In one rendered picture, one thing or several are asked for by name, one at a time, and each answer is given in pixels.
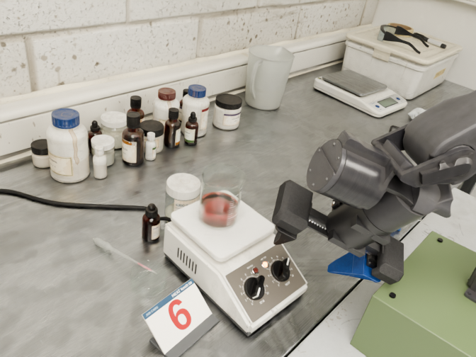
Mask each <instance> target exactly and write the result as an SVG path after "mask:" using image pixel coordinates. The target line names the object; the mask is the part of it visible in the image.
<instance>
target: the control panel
mask: <svg viewBox="0 0 476 357"><path fill-rule="evenodd" d="M286 258H289V259H290V266H289V269H290V277H289V279H287V280H286V281H284V282H280V281H278V280H276V279H275V278H274V277H273V275H272V273H271V266H272V264H273V262H275V261H278V260H280V261H282V260H284V259H286ZM263 262H266V263H267V264H268V265H267V267H264V265H263ZM254 268H257V269H258V270H259V271H258V273H254ZM260 275H263V276H264V277H265V281H264V283H263V285H264V287H265V293H264V296H263V297H262V298H261V299H260V300H252V299H250V298H249V297H248V296H247V294H246V293H245V291H244V284H245V282H246V280H247V279H249V278H251V277H255V278H257V277H258V276H260ZM225 277H226V279H227V281H228V283H229V284H230V286H231V287H232V289H233V291H234V293H235V294H236V296H237V298H238V299H239V301H240V302H241V304H242V306H243V308H244V309H245V311H246V313H247V314H248V316H249V318H250V320H251V321H252V322H255V321H256V320H258V319H259V318H260V317H262V316H263V315H265V314H266V313H267V312H268V311H270V310H271V309H273V308H274V307H275V306H276V305H278V304H279V303H281V302H282V301H284V299H286V298H287V297H289V296H290V295H292V294H293V293H294V292H295V291H296V290H298V289H299V288H301V287H302V286H303V285H304V284H306V282H305V280H304V279H303V277H302V276H301V275H300V272H299V271H298V270H297V268H296V267H295V264H294V263H293V262H292V260H291V258H290V257H289V256H288V254H287V252H286V250H285V249H284V248H283V245H282V244H279V245H275V246H273V247H271V248H270V249H268V250H266V251H265V252H264V253H262V254H260V255H258V256H257V257H255V258H253V259H252V260H250V261H248V262H247V263H245V264H244V265H242V266H240V267H239V268H237V269H235V270H234V271H232V272H231V273H228V274H227V275H226V276H225Z"/></svg>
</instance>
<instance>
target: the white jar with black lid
mask: <svg viewBox="0 0 476 357"><path fill-rule="evenodd" d="M241 110H242V99H241V98H240V97H238V96H236V95H234V94H230V93H221V94H218V95H217V96H216V99H215V108H214V114H213V120H212V123H213V125H214V126H215V127H217V128H219V129H222V130H234V129H236V128H238V126H239V118H240V114H241Z"/></svg>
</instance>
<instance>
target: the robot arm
mask: <svg viewBox="0 0 476 357"><path fill-rule="evenodd" d="M404 150H405V152H406V153H407V154H408V155H409V156H410V157H411V158H412V160H413V161H414V162H415V163H416V164H417V165H416V166H414V165H413V163H411V162H410V160H408V158H407V157H406V156H405V155H404V154H403V153H402V152H401V151H404ZM474 174H476V90H475V91H473V92H471V93H468V94H465V95H462V96H457V97H454V98H450V99H446V100H444V101H442V102H440V103H438V104H437V105H435V106H433V107H431V108H430V109H428V110H426V111H424V112H423V113H421V114H419V115H418V116H416V117H415V118H414V119H413V120H411V121H410V122H409V123H408V124H406V125H404V126H402V127H399V128H397V129H396V130H393V131H391V132H389V133H386V134H384V135H382V136H380V137H377V138H375V139H374V140H372V142H371V144H368V143H367V142H364V141H362V140H360V139H358V138H357V137H356V136H355V135H354V134H352V133H350V132H348V131H345V130H344V131H342V132H341V134H340V135H339V136H338V138H337V139H332V140H329V141H327V142H325V143H324V144H323V145H322V146H321V147H318V148H317V150H316V152H315V153H314V155H313V156H312V158H311V161H310V164H309V166H308V169H307V186H308V188H309V189H310V190H311V191H309V190H308V189H306V188H304V187H302V186H301V185H299V184H297V183H296V182H294V181H291V180H288V181H285V182H284V183H282V184H281V185H280V187H279V190H278V196H277V199H276V204H275V208H274V211H273V217H272V222H273V224H275V225H276V230H277V234H276V236H275V238H274V241H273V244H275V245H279V244H284V243H286V242H291V241H294V240H296V239H297V235H298V234H299V233H300V232H301V231H303V230H305V229H306V228H307V227H308V228H310V229H311V230H313V231H315V232H317V233H319V234H321V235H322V236H324V237H326V238H328V241H329V242H331V243H333V244H335V245H337V246H338V247H341V248H342V249H345V250H347V251H348V253H347V254H345V255H343V256H342V257H340V258H338V259H337V260H335V261H333V262H332V263H330V264H329V265H328V269H327V271H328V272H329V273H335V274H340V275H345V276H351V277H355V278H362V279H366V280H369V281H373V282H375V283H379V282H380V281H384V282H386V283H387V284H389V285H392V284H393V283H397V282H399V281H400V280H401V278H402V277H403V275H404V244H403V243H402V242H401V241H399V240H397V239H395V238H394V237H392V236H390V234H391V233H393V232H395V231H397V230H398V229H400V228H402V227H404V226H406V225H408V224H410V223H412V222H414V221H416V220H418V219H419V218H421V217H423V216H425V215H428V214H429V213H436V214H437V215H440V216H442V217H445V218H449V217H450V216H451V204H452V202H453V194H452V190H451V185H453V186H454V185H456V184H459V183H462V182H464V181H466V180H468V179H469V178H470V177H472V176H473V175H474ZM312 191H314V192H316V193H319V194H322V195H323V196H326V197H328V198H331V199H333V201H332V203H331V204H332V206H331V207H332V210H331V212H330V213H329V214H328V215H327V216H326V215H324V214H322V213H321V212H319V211H317V210H315V209H314V208H312V197H313V192H312ZM467 285H468V286H469V288H468V289H467V290H466V291H465V293H464V296H465V297H466V298H468V299H469V300H471V301H473V302H474V303H476V267H475V269H474V271H473V272H472V275H471V276H470V278H469V279H468V282H467Z"/></svg>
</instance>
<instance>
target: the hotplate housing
mask: <svg viewBox="0 0 476 357"><path fill-rule="evenodd" d="M274 238H275V234H274V233H273V234H271V235H269V236H267V237H266V238H264V239H262V240H261V241H259V242H257V243H255V244H253V245H252V246H250V247H249V248H247V249H245V250H244V251H241V252H240V253H238V254H236V255H235V256H233V257H231V258H230V259H228V260H226V261H222V262H220V261H216V260H214V258H212V257H211V256H210V255H209V254H208V253H207V252H206V251H204V250H203V249H202V248H201V247H200V246H198V245H197V244H196V243H195V242H194V241H193V240H192V239H191V238H190V237H189V236H188V235H187V234H185V233H184V232H183V231H182V230H181V229H180V228H179V227H177V226H176V225H175V224H174V223H173V222H172V221H171V222H168V223H166V224H165V228H164V250H163V252H164V255H165V256H166V257H167V258H168V259H169V260H170V261H171V262H172V263H173V264H174V265H175V266H176V267H177V268H178V269H179V270H180V271H181V272H182V273H183V274H184V275H185V276H186V277H187V278H188V279H189V280H190V279H191V278H192V279H193V281H194V283H195V285H196V286H197V287H198V288H199V289H200V290H201V291H202V292H203V293H204V294H205V295H206V296H207V297H208V298H209V299H210V300H211V301H212V302H213V303H214V304H215V305H216V306H217V307H218V308H219V309H220V310H221V311H222V312H223V313H224V314H226V315H227V316H228V317H229V318H230V319H231V320H232V321H233V322H234V323H235V324H236V325H237V326H238V327H239V328H240V329H241V330H242V331H243V332H244V333H245V334H246V335H247V336H249V335H251V334H252V333H253V332H255V331H256V330H257V329H258V328H260V327H261V326H262V325H264V324H265V323H267V321H269V320H270V319H272V318H273V317H274V316H276V315H277V314H278V313H279V312H281V311H282V310H283V309H285V308H286V307H287V306H288V305H290V304H291V303H292V302H294V301H295V300H296V299H298V298H299V297H300V296H301V295H303V294H304V292H306V290H307V281H306V280H305V278H304V276H303V275H302V274H301V272H300V270H299V268H298V267H297V265H296V264H295V262H294V261H293V259H292V257H291V256H290V254H289V253H288V251H287V249H286V248H285V247H284V245H283V244H282V245H283V248H284V249H285V250H286V252H287V254H288V256H289V257H290V258H291V260H292V262H293V263H294V264H295V267H296V268H297V270H298V271H299V272H300V275H301V276H302V277H303V279H304V280H305V282H306V284H304V285H303V286H302V287H301V288H299V289H298V290H296V291H295V292H294V293H293V294H292V295H290V296H289V297H287V298H286V299H284V301H282V302H281V303H279V304H278V305H276V306H275V307H274V308H273V309H271V310H270V311H268V312H267V313H266V314H265V315H263V316H262V317H260V318H259V319H258V320H256V321H255V322H252V321H251V320H250V318H249V316H248V314H247V313H246V311H245V309H244V308H243V306H242V304H241V302H240V301H239V299H238V298H237V296H236V294H235V293H234V291H233V289H232V287H231V286H230V284H229V283H228V281H227V279H226V277H225V276H226V275H227V274H228V273H231V272H232V271H234V270H235V269H237V268H239V267H240V266H242V265H244V264H245V263H247V262H248V261H251V260H252V259H253V258H255V257H257V256H258V255H260V254H262V253H264V252H265V251H266V250H268V249H270V248H271V247H273V246H275V244H273V241H274Z"/></svg>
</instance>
